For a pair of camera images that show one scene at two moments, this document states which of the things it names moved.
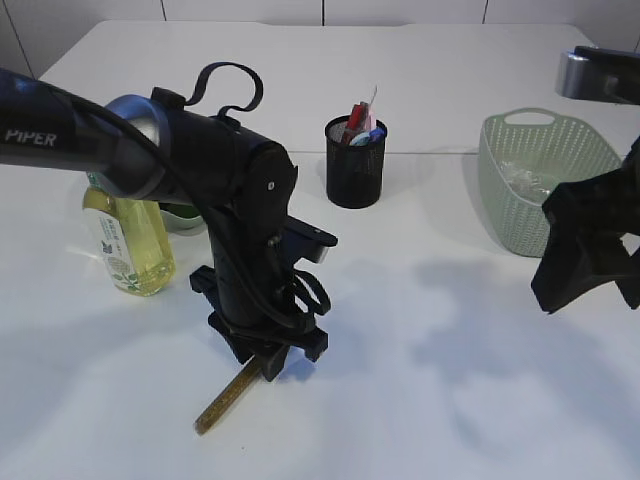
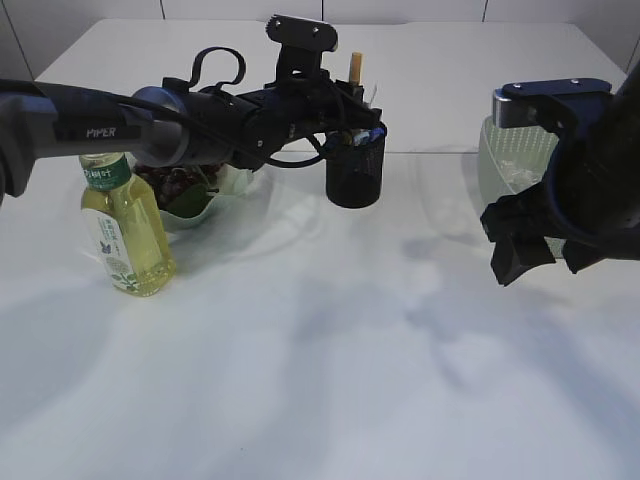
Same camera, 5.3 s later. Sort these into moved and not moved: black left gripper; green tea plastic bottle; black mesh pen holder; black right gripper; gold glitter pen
Moved: black left gripper; black right gripper; gold glitter pen
Not moved: black mesh pen holder; green tea plastic bottle
